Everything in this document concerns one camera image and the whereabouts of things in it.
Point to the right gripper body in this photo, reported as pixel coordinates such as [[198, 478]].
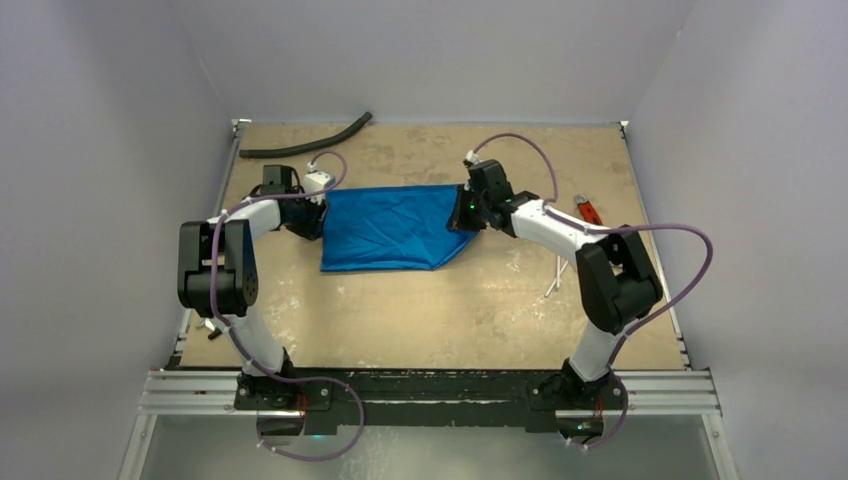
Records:
[[464, 211]]

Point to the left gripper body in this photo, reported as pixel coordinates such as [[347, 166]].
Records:
[[307, 216]]

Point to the blue cloth napkin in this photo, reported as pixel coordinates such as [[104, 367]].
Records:
[[391, 229]]

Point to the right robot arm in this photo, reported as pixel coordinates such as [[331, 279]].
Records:
[[617, 281]]

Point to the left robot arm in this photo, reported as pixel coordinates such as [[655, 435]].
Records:
[[218, 274]]

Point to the black foam tube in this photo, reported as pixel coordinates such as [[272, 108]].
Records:
[[312, 146]]

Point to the white plastic utensil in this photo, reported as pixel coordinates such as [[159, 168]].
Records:
[[560, 266]]

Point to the small tool at left edge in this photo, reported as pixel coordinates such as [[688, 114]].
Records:
[[207, 325]]

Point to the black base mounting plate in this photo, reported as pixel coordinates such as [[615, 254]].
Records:
[[538, 401]]

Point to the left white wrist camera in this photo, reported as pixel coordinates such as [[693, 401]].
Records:
[[317, 180]]

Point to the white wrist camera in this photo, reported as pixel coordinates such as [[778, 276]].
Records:
[[317, 180], [471, 158]]

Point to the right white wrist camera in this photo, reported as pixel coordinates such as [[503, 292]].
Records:
[[471, 158]]

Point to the red handled adjustable wrench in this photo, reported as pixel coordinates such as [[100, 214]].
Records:
[[587, 211]]

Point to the aluminium frame rail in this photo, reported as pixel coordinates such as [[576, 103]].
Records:
[[637, 393]]

